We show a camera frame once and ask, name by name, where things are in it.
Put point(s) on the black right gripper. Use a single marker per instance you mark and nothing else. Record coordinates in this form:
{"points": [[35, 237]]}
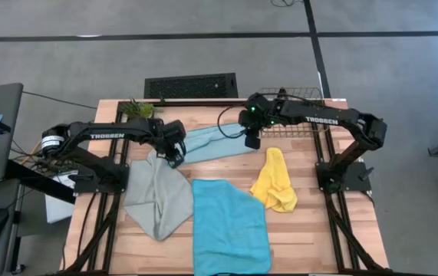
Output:
{"points": [[261, 111]]}

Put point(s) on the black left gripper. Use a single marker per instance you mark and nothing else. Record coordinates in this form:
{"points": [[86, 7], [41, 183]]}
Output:
{"points": [[172, 136]]}

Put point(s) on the pale blue microfiber towel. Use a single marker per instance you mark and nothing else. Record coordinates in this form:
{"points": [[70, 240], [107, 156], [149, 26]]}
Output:
{"points": [[213, 143]]}

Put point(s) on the yellow microfiber towel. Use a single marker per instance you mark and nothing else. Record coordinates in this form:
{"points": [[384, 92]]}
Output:
{"points": [[276, 184]]}

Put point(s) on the turquoise microfiber towel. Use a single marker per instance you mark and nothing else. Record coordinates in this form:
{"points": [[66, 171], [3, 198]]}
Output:
{"points": [[230, 230]]}

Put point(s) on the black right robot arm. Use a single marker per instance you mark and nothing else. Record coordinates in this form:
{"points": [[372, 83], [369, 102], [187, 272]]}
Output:
{"points": [[330, 119]]}

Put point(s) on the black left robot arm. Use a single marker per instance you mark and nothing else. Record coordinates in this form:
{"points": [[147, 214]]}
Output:
{"points": [[107, 134]]}

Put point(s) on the grey microfiber towel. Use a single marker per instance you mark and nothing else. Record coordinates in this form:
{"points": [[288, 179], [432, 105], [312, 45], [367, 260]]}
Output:
{"points": [[153, 203]]}

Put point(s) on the potted succulent plant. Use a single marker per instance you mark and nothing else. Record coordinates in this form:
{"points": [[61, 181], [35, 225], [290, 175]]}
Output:
{"points": [[139, 109]]}

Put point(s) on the black power strip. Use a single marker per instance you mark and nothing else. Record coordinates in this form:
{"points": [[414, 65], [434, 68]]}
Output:
{"points": [[51, 165]]}

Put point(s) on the white box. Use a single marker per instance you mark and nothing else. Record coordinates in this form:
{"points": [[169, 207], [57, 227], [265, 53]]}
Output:
{"points": [[59, 207]]}

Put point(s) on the black metal desk beam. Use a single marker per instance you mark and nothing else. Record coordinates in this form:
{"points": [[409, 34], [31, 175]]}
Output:
{"points": [[42, 184]]}

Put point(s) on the small black bracket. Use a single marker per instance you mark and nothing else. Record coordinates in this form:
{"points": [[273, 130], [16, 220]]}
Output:
{"points": [[282, 92]]}

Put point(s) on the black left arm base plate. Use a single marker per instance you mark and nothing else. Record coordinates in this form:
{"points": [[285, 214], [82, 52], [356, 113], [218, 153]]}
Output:
{"points": [[88, 184]]}

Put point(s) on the black aluminium table frame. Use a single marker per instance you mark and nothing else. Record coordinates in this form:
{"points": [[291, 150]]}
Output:
{"points": [[330, 207]]}

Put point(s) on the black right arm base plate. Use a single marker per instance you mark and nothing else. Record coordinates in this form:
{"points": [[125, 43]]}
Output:
{"points": [[356, 180]]}

